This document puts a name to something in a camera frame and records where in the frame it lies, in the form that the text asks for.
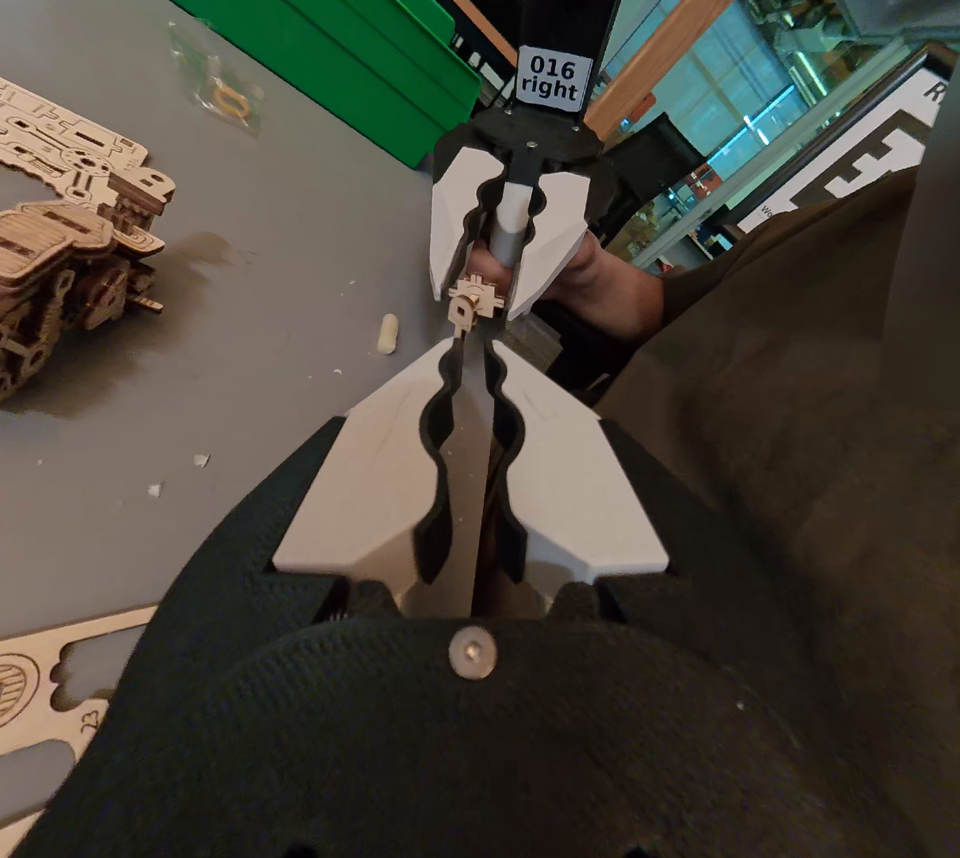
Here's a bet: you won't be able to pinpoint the black chair back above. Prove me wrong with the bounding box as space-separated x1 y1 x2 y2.
596 112 708 248

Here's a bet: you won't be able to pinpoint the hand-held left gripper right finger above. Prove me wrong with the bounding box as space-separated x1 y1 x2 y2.
476 339 670 618

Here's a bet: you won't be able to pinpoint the wooden sheet with round holes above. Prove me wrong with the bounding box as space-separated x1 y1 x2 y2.
0 77 149 203

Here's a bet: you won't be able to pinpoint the person's right hand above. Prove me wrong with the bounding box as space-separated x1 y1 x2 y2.
538 232 667 343

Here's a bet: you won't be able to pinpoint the grey desk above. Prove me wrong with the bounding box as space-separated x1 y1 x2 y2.
0 0 526 858

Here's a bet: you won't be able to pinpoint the wooden sheet with gear cutouts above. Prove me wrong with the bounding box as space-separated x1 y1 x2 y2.
0 605 159 858

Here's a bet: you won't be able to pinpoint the person's brown garment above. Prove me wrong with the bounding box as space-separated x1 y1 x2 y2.
600 318 960 858

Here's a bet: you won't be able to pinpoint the wooden model vehicle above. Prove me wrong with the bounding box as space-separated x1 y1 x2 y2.
0 168 177 403

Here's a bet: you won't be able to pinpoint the person's right forearm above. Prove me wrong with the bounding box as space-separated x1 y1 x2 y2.
648 164 927 364

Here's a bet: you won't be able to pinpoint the green plastic bin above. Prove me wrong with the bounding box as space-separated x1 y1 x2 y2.
56 0 483 169

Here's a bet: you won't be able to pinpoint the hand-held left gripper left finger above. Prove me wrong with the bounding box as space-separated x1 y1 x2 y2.
272 339 475 619

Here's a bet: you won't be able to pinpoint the white sign black markings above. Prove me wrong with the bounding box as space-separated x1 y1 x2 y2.
738 44 957 233

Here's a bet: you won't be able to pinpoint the clear bag of rubber bands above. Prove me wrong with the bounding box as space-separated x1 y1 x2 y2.
166 22 265 138

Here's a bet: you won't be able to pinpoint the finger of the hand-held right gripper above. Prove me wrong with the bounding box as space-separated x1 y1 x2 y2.
504 172 591 323
429 146 505 303

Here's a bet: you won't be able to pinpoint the small wooden puzzle piece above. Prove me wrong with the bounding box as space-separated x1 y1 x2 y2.
448 275 502 338

